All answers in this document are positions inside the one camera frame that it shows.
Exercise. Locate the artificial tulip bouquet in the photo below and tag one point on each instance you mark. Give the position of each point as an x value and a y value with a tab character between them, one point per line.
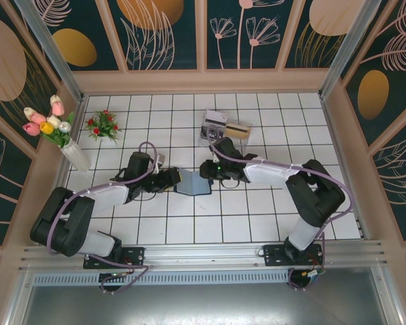
47	127

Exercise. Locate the black VIP card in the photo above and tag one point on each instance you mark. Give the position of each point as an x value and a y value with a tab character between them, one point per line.
204	132

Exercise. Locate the aluminium frame post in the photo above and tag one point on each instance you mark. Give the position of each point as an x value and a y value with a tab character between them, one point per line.
54	57
345	47

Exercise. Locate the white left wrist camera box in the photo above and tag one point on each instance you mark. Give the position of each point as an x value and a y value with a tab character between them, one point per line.
160	159

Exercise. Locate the clear acrylic card stand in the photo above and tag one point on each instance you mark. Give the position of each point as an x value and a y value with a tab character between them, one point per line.
247	123

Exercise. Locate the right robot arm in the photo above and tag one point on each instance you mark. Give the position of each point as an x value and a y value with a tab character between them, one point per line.
318	196

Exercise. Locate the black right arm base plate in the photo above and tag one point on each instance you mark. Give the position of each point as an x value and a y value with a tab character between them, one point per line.
274	255

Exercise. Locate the grey metal shelf panel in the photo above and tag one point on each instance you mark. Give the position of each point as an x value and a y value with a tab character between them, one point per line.
203	304

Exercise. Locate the aluminium mounting rail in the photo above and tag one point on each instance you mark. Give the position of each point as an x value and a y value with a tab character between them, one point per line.
203	254

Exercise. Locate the small red flower plant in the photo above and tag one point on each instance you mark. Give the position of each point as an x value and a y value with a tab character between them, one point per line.
103	125

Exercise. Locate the gold card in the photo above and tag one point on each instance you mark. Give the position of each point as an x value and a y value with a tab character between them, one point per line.
237	130

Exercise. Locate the white ribbed vase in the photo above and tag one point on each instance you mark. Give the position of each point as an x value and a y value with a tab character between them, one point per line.
76	157

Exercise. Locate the white card with black stripe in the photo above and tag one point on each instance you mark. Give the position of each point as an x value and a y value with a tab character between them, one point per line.
216	116

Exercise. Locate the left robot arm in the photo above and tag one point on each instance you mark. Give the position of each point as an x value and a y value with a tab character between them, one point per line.
67	216

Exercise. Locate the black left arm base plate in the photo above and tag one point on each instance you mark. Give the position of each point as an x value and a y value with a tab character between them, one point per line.
132	254

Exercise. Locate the navy blue card holder wallet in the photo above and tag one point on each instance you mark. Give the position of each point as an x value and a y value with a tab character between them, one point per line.
193	183

